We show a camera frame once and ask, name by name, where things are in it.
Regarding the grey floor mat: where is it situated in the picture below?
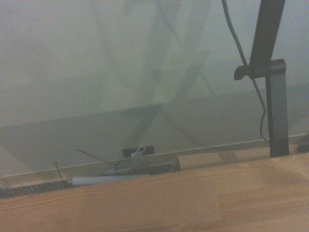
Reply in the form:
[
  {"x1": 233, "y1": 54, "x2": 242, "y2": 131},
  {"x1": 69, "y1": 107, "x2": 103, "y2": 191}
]
[{"x1": 0, "y1": 161, "x2": 181, "y2": 198}]

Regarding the black wall outlet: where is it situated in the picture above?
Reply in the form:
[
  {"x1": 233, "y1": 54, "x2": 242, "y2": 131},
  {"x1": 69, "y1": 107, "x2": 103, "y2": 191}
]
[{"x1": 122, "y1": 145, "x2": 155, "y2": 159}]

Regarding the white braided cord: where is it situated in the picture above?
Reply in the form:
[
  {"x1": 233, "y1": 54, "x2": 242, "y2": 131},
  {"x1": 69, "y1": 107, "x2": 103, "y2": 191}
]
[{"x1": 103, "y1": 145, "x2": 147, "y2": 176}]

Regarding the thin black wire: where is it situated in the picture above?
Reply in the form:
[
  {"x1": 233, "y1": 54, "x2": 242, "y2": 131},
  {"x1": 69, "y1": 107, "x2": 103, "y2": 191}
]
[
  {"x1": 75, "y1": 149, "x2": 117, "y2": 168},
  {"x1": 55, "y1": 161, "x2": 64, "y2": 182}
]

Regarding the grey camera cable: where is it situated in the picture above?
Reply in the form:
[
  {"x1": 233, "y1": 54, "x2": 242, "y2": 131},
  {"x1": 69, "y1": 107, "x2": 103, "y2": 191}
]
[{"x1": 221, "y1": 0, "x2": 270, "y2": 142}]

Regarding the black camera stand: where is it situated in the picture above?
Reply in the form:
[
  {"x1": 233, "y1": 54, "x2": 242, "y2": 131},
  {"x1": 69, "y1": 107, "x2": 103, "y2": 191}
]
[{"x1": 233, "y1": 0, "x2": 290, "y2": 158}]

